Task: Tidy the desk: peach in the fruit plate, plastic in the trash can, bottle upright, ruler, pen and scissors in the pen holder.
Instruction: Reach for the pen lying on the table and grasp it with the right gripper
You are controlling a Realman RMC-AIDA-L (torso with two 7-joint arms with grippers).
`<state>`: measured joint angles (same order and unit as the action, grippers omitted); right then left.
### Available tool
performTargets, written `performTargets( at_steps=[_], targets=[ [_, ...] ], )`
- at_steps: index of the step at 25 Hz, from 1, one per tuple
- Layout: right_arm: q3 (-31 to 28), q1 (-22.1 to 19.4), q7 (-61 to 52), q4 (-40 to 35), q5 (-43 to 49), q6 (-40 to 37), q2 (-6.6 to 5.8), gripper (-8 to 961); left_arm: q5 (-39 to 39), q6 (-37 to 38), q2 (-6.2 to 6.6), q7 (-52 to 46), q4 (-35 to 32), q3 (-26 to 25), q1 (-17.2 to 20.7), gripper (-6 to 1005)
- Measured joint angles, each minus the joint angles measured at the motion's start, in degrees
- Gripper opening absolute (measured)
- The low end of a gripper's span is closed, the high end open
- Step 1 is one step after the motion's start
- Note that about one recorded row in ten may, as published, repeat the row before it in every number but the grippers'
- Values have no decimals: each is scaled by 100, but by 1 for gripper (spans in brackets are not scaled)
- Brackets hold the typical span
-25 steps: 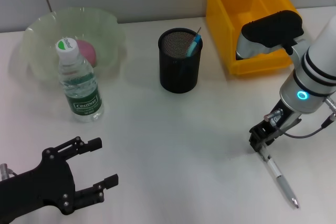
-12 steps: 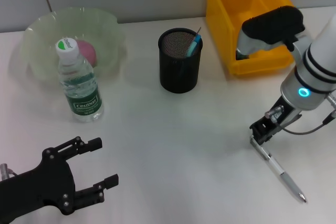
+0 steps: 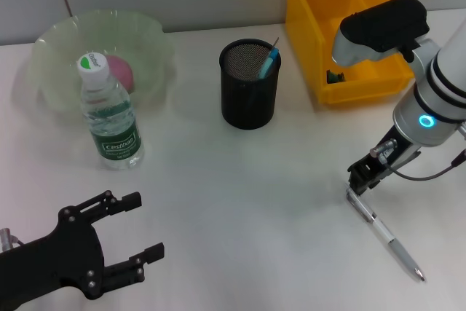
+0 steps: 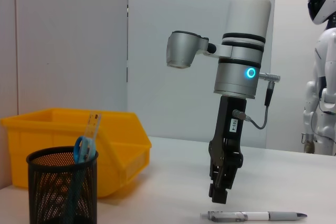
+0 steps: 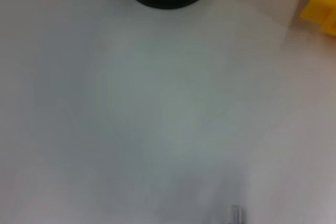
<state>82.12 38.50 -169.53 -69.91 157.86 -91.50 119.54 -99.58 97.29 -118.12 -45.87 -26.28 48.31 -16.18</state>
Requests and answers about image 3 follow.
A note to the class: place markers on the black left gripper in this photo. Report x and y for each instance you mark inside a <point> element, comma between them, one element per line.
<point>47,265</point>

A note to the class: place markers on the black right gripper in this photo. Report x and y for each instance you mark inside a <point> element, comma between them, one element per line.
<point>389,154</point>

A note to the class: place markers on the silver white pen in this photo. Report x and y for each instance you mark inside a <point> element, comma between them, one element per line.
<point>386,234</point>

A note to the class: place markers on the clear green-label water bottle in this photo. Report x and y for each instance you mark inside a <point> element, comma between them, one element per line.
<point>113,129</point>

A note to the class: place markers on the blue sheathed scissors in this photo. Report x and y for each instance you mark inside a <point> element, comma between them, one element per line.
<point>269,63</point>

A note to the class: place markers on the pink peach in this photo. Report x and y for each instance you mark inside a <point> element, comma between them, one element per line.
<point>122,70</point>

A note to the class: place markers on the black mesh pen holder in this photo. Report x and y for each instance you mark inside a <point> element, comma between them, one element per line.
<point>249,103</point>

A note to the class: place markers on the pale green glass fruit bowl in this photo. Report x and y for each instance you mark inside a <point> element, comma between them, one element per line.
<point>54,45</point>

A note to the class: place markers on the yellow plastic bin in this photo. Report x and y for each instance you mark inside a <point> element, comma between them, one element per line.
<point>327,16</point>

